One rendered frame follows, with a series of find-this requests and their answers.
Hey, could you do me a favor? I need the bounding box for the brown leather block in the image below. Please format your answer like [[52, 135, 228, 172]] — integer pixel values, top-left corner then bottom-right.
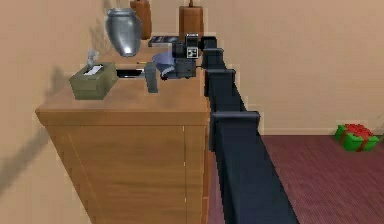
[[129, 0, 153, 41], [178, 0, 205, 43]]

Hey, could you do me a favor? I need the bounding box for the grey upright slab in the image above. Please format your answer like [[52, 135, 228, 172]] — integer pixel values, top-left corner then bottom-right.
[[143, 61, 160, 95]]

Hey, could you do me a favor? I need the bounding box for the silver vase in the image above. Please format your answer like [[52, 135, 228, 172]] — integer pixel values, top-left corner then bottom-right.
[[104, 7, 144, 58]]

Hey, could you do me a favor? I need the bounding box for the black flat rectangle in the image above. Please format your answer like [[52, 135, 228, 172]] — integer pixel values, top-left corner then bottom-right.
[[115, 68, 147, 80]]

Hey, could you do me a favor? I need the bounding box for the blue bowl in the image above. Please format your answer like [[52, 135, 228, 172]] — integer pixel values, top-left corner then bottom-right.
[[151, 51, 181, 81]]

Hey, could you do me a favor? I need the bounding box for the wooden cabinet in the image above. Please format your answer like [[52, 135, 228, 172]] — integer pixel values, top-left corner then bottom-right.
[[34, 39, 213, 224]]

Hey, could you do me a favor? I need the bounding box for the green tissue box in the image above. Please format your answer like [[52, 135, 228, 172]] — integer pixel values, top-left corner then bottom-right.
[[68, 49, 120, 101]]

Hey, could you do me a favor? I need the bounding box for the dark flat book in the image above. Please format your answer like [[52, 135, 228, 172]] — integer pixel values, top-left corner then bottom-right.
[[147, 34, 183, 48]]

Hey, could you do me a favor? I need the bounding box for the green gift box red ribbon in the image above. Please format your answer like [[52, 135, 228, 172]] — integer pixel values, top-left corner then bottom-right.
[[334, 123, 381, 154]]

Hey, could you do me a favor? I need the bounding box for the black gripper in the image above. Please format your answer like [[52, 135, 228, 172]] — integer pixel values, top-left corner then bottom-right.
[[136, 42, 198, 80]]

